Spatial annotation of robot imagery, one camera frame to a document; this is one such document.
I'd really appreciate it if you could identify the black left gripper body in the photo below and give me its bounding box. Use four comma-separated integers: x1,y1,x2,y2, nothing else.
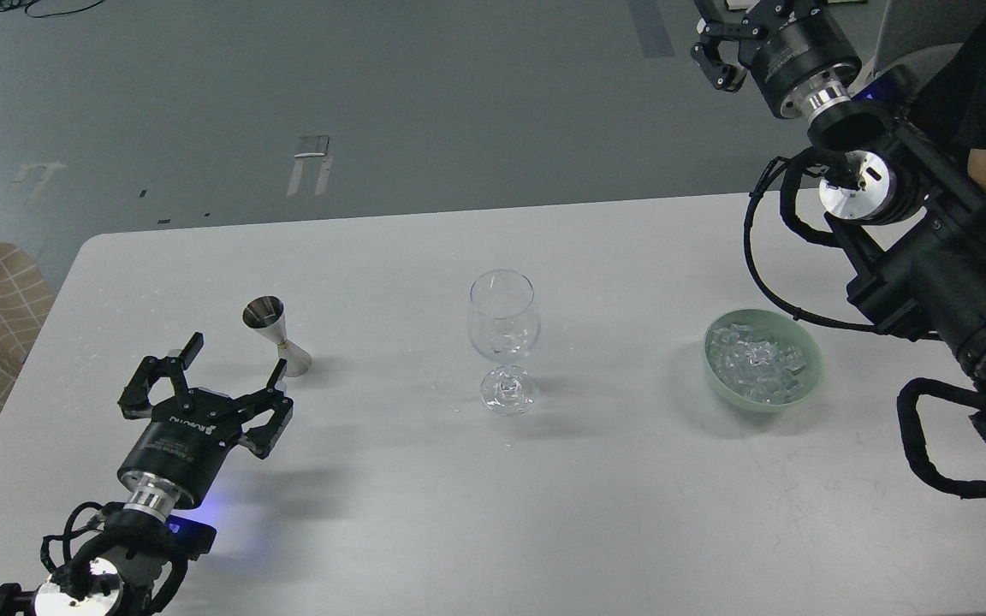
117,389,241,521

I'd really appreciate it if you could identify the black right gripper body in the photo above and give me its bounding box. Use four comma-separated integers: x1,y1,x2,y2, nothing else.
739,15,861,118

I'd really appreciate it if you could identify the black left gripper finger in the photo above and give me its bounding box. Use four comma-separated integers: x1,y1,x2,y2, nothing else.
223,358,294,459
118,332,205,420

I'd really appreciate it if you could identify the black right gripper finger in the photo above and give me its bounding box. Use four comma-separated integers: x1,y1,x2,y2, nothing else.
720,1,827,39
690,19,747,92

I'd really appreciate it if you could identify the steel double jigger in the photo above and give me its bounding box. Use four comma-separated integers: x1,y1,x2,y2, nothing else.
241,295,312,377

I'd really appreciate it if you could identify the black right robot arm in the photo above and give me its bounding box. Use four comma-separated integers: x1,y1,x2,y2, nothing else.
690,1,986,499

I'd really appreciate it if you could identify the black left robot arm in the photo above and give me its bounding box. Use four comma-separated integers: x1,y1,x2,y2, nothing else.
0,333,294,615

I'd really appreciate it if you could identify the clear wine glass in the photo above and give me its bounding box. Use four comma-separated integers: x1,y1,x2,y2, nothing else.
468,269,541,417

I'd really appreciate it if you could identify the pile of ice cubes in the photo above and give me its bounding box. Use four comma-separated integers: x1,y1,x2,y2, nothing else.
705,323,810,406

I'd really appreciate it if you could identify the white office chair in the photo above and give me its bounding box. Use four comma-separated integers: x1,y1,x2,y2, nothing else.
862,1,986,90

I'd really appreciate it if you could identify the green bowl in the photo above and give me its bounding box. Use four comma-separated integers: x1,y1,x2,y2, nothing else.
700,309,824,416

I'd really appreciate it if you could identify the black floor cable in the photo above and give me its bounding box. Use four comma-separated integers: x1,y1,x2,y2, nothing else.
0,0,106,35

